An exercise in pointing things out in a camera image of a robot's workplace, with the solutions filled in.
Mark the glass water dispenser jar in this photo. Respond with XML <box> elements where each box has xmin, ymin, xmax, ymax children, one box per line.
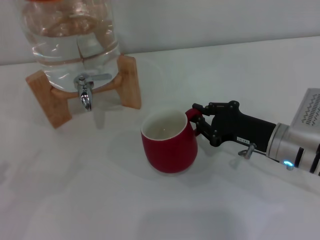
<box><xmin>18</xmin><ymin>0</ymin><xmax>123</xmax><ymax>93</ymax></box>

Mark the wooden dispenser stand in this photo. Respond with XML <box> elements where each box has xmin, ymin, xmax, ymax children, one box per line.
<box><xmin>25</xmin><ymin>53</ymin><xmax>142</xmax><ymax>130</ymax></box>

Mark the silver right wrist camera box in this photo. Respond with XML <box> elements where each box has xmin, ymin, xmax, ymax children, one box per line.
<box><xmin>291</xmin><ymin>87</ymin><xmax>320</xmax><ymax>126</ymax></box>

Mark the red ceramic cup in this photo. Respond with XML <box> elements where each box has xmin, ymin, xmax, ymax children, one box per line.
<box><xmin>140</xmin><ymin>108</ymin><xmax>202</xmax><ymax>176</ymax></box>

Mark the chrome faucet tap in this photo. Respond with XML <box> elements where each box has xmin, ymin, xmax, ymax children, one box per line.
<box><xmin>73</xmin><ymin>72</ymin><xmax>113</xmax><ymax>112</ymax></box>

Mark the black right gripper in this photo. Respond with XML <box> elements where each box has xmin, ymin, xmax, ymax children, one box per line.
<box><xmin>191</xmin><ymin>101</ymin><xmax>277</xmax><ymax>153</ymax></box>

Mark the right gripper cable with plug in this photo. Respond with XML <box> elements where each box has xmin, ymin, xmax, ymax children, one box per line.
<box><xmin>237</xmin><ymin>142</ymin><xmax>270</xmax><ymax>161</ymax></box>

